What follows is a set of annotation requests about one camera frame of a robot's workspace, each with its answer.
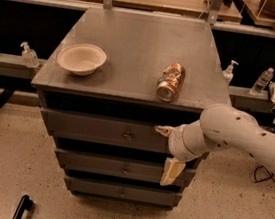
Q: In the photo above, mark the grey top drawer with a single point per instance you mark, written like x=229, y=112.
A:
x=104, y=130

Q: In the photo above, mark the grey bottom drawer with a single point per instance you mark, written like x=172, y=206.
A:
x=122, y=191

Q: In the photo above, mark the crushed gold soda can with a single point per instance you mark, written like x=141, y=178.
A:
x=170, y=82

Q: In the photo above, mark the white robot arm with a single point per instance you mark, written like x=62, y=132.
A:
x=219, y=127

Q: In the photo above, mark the grey drawer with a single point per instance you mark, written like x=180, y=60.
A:
x=122, y=191
x=108, y=165
x=104, y=130

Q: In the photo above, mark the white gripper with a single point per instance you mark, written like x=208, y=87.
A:
x=177, y=143

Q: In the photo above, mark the black object on floor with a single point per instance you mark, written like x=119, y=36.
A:
x=25, y=204

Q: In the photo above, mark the clear plastic water bottle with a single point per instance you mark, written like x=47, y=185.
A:
x=262, y=82

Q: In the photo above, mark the grey drawer cabinet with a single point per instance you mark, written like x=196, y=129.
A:
x=138, y=46

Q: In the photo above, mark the right white sanitizer pump bottle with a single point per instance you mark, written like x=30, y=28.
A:
x=228, y=72

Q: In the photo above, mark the left clear sanitizer pump bottle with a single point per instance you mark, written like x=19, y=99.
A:
x=29, y=56

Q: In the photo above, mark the grey middle drawer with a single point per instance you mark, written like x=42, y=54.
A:
x=108, y=165

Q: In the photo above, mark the white paper bowl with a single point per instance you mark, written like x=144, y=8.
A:
x=81, y=59

